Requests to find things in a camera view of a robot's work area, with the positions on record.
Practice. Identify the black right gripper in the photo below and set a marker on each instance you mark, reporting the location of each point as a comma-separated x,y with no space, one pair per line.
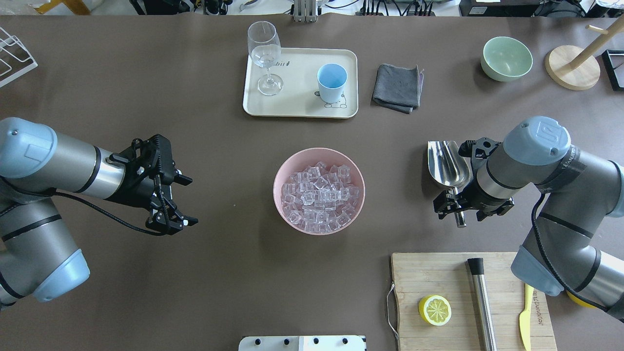
478,202

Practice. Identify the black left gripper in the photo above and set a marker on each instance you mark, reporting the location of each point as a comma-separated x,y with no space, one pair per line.
132,191

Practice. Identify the stainless steel ice scoop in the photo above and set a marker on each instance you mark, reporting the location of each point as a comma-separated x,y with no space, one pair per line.
449,170

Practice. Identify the pink bowl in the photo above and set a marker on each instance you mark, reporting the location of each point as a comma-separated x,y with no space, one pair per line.
308,157

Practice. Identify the clear ice cubes pile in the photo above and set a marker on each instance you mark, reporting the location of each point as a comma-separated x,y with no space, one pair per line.
320,199

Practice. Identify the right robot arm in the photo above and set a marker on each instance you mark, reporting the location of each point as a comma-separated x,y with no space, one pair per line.
577,191

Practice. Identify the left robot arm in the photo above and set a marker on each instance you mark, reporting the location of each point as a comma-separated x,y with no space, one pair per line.
40,257

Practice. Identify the wooden cup tree stand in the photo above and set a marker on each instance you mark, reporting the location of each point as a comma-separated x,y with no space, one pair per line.
576,68

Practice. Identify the light blue cup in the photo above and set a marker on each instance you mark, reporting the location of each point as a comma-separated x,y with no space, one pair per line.
331,80

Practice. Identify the folded grey cloth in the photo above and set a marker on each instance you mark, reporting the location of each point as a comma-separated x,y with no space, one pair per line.
398,88

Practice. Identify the bamboo cutting board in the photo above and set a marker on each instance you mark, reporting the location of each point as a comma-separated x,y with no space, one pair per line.
417,275

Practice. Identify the steel muddler black tip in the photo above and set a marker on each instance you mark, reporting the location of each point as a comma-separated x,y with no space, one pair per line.
476,267

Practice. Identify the pale green bowl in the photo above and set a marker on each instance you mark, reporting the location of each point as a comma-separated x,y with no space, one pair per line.
505,59

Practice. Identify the half lemon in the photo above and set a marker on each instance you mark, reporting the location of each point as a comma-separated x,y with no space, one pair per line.
435,309

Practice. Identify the yellow plastic knife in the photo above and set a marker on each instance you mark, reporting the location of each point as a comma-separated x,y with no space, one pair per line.
524,319

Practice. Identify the lower whole yellow lemon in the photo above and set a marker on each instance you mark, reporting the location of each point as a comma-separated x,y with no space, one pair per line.
579,301

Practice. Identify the clear wine glass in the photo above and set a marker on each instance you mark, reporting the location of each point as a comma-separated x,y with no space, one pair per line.
264,49

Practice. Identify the cream serving tray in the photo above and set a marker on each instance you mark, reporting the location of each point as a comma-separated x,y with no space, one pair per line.
299,97

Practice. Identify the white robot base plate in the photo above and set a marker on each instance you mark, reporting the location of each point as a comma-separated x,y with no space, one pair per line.
304,343

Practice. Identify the black frame tray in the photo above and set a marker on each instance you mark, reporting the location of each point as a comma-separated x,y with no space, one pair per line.
614,66

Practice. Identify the white wire rack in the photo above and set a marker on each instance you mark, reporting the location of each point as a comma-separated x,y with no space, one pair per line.
15,58

